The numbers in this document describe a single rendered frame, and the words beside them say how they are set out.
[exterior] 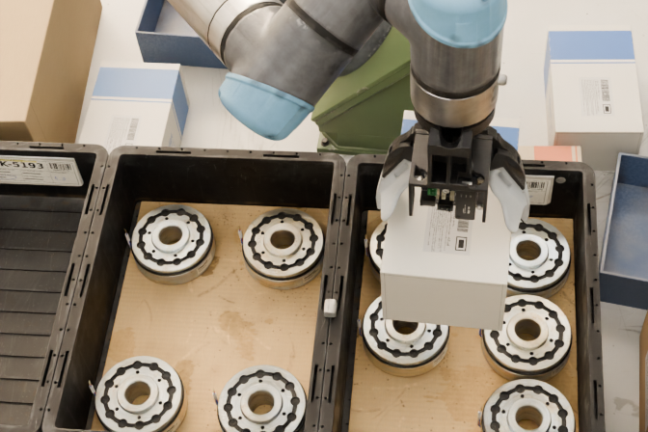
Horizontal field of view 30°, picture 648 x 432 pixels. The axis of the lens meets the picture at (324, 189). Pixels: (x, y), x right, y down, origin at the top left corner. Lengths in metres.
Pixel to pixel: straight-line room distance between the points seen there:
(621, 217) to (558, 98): 0.19
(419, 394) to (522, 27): 0.73
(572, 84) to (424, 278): 0.66
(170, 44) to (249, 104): 0.88
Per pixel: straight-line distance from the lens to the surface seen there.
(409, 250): 1.17
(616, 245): 1.70
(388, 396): 1.43
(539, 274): 1.48
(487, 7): 0.93
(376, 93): 1.66
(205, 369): 1.47
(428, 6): 0.93
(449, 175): 1.06
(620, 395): 1.60
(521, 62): 1.89
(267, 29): 1.03
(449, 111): 1.01
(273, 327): 1.48
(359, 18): 1.01
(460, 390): 1.43
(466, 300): 1.18
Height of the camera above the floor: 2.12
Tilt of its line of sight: 54 degrees down
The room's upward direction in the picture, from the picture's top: 7 degrees counter-clockwise
